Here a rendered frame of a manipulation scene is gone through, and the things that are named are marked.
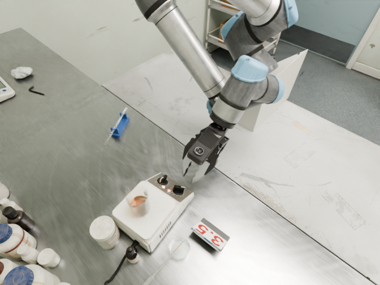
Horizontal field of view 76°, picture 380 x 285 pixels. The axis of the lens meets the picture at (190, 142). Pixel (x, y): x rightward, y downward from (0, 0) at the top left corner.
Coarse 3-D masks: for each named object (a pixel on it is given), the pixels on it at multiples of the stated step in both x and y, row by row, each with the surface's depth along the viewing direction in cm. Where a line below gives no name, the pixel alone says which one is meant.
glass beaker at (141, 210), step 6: (132, 186) 58; (138, 186) 58; (144, 186) 57; (126, 192) 57; (132, 192) 59; (138, 192) 60; (144, 192) 59; (126, 198) 56; (144, 204) 56; (132, 210) 57; (138, 210) 57; (144, 210) 58; (138, 216) 59
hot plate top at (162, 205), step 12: (156, 192) 65; (120, 204) 62; (156, 204) 62; (168, 204) 62; (120, 216) 60; (132, 216) 60; (144, 216) 60; (156, 216) 60; (132, 228) 58; (144, 228) 58; (156, 228) 58
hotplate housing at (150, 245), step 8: (152, 176) 73; (152, 184) 69; (192, 192) 71; (184, 200) 67; (176, 208) 64; (184, 208) 69; (112, 216) 62; (168, 216) 62; (176, 216) 66; (120, 224) 61; (168, 224) 63; (128, 232) 61; (160, 232) 60; (136, 240) 61; (144, 240) 58; (152, 240) 59; (160, 240) 64; (144, 248) 62; (152, 248) 61
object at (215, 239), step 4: (200, 224) 67; (196, 228) 64; (200, 228) 65; (204, 228) 66; (208, 228) 67; (200, 232) 63; (204, 232) 64; (208, 232) 65; (212, 232) 66; (204, 236) 62; (208, 236) 63; (212, 236) 64; (216, 236) 65; (212, 240) 62; (216, 240) 63; (220, 240) 64; (216, 244) 61; (220, 244) 62; (220, 248) 61
